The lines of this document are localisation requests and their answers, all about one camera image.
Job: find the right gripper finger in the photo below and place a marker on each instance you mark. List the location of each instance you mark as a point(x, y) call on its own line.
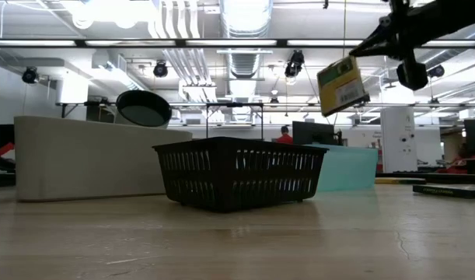
point(386, 35)
point(381, 50)

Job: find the dark packet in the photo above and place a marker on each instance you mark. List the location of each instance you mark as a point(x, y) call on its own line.
point(447, 191)

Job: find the black slotted plastic basket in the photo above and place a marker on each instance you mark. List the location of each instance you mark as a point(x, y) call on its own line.
point(225, 175)

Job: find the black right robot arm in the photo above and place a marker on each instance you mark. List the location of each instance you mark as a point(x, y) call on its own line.
point(474, 13)

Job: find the black hanging spotlight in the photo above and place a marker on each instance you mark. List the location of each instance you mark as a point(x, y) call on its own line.
point(274, 100)
point(437, 71)
point(29, 74)
point(294, 64)
point(160, 70)

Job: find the white pillar with poster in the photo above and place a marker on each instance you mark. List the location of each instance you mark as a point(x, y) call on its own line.
point(398, 140)

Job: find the green translucent plastic bin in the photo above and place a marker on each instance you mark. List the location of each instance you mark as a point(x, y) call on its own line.
point(350, 169)

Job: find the person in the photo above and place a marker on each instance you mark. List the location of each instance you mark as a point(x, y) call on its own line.
point(285, 138)
point(458, 165)

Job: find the black round dish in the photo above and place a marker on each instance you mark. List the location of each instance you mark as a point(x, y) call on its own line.
point(144, 109)

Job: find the black overhead light bar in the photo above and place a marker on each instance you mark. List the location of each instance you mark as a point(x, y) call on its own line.
point(80, 43)

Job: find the clear translucent plastic bin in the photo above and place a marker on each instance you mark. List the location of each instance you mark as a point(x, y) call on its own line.
point(89, 159)

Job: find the red slanted bar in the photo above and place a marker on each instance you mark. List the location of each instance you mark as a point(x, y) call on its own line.
point(5, 149)

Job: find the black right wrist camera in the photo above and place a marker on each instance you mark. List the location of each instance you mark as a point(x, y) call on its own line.
point(413, 75)

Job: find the silver ceiling air duct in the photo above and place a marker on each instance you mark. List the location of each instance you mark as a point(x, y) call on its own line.
point(245, 23)

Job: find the black metal stand frame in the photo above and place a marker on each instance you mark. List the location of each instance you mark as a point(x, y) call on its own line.
point(235, 104)

